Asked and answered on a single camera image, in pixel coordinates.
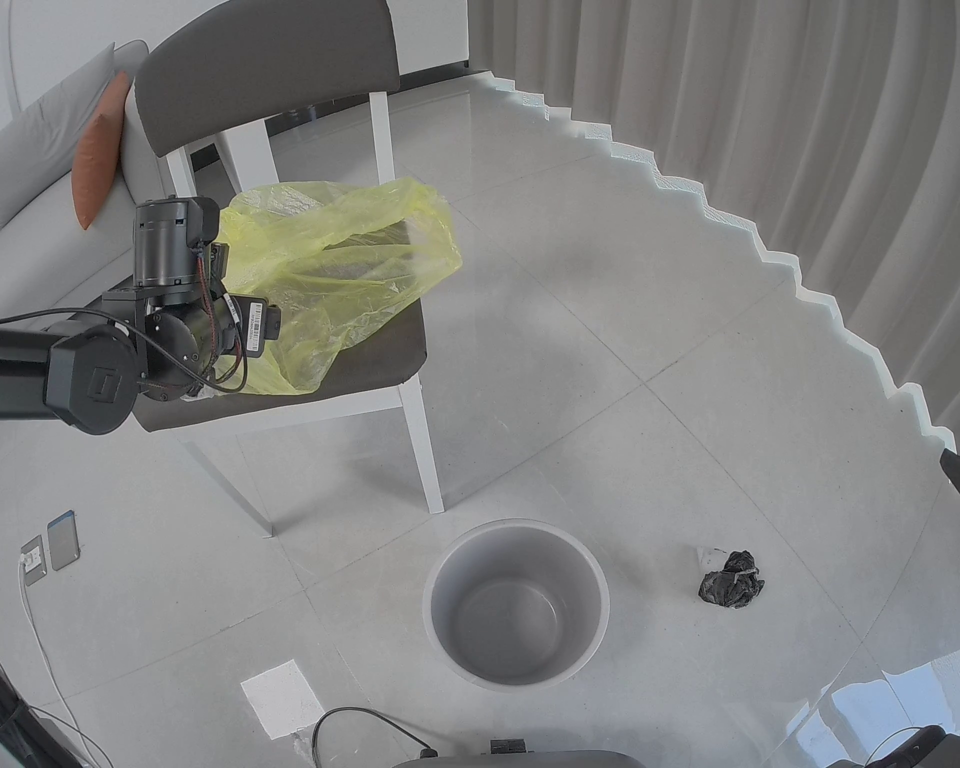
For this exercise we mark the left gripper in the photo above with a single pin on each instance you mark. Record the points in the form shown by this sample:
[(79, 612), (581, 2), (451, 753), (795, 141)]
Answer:
[(259, 330)]

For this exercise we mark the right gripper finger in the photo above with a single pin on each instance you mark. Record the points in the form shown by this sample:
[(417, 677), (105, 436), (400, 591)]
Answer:
[(952, 469)]

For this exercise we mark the yellow plastic bag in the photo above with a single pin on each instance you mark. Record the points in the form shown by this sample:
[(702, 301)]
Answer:
[(337, 270)]

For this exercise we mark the black plastic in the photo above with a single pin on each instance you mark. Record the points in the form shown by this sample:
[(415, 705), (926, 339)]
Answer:
[(731, 581)]

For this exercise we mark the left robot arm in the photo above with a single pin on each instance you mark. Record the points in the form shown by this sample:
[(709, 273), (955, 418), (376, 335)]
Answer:
[(82, 375)]

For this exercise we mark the grey trash bin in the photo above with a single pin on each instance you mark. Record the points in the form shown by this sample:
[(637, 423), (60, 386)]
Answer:
[(517, 600)]

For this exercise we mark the pale grey sofa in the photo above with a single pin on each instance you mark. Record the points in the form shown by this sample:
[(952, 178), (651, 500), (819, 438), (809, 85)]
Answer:
[(45, 255)]

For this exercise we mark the orange cushion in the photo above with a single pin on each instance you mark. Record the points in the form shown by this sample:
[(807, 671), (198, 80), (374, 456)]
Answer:
[(97, 157)]

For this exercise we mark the clear plastic wrapper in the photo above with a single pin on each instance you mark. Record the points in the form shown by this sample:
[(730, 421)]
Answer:
[(706, 556)]

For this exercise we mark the grey white chair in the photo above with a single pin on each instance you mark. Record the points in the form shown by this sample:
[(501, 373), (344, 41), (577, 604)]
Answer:
[(262, 67)]

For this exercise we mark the pale grey cushion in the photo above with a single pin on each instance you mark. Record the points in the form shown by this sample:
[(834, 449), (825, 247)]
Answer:
[(45, 135)]

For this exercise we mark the pale grey curtain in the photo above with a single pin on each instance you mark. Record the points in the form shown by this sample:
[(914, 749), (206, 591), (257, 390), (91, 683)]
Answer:
[(750, 112)]

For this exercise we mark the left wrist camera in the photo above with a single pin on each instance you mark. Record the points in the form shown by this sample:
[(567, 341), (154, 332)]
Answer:
[(216, 262)]

